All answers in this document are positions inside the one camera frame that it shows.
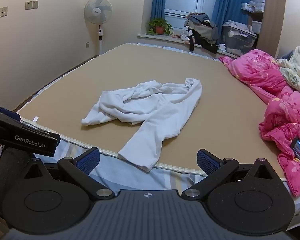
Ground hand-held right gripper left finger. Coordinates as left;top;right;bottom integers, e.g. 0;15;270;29
22;147;116;201

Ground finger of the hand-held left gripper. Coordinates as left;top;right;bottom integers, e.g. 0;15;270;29
0;106;22;123

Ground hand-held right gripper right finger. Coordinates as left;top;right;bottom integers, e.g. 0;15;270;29
181;149;275;201

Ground white pants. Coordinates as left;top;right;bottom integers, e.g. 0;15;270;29
81;78;203;172

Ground pile of clothes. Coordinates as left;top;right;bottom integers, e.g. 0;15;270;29
183;12;227;54

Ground pink floral quilt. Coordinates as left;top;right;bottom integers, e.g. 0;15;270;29
219;49;300;197

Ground white floral quilt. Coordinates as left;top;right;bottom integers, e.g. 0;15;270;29
276;44;300;97

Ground clear plastic storage box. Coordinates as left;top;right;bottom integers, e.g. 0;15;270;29
221;21;258;55

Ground white standing fan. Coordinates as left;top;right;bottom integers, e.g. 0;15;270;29
84;0;113;56

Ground white windowsill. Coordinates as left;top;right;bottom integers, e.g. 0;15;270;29
137;32;240;58

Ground potted green plant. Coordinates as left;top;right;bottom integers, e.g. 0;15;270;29
147;18;174;36

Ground wooden wardrobe shelf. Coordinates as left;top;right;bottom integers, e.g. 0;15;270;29
250;0;290;58

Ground pile of white packets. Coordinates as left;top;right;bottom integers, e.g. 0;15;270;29
241;0;266;13

